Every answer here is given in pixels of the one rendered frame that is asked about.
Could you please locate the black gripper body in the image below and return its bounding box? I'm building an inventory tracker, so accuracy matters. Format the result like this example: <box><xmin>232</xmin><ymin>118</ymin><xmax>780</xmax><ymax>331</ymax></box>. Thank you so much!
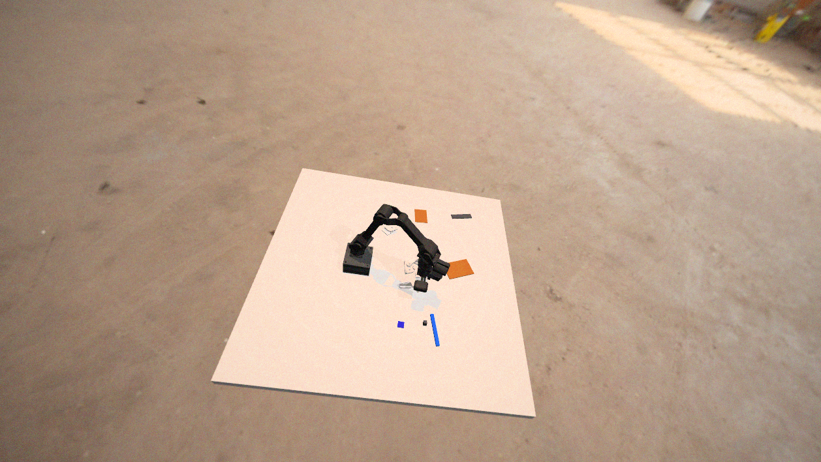
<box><xmin>413</xmin><ymin>258</ymin><xmax>431</xmax><ymax>292</ymax></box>

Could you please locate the blue flat bar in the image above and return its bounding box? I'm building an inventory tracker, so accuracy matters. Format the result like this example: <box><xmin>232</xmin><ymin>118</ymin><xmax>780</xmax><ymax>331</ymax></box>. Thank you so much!
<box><xmin>430</xmin><ymin>314</ymin><xmax>440</xmax><ymax>347</ymax></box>

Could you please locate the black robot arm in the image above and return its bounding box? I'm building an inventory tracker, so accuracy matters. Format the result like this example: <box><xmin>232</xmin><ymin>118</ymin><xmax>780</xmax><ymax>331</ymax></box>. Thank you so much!
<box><xmin>349</xmin><ymin>204</ymin><xmax>450</xmax><ymax>281</ymax></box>

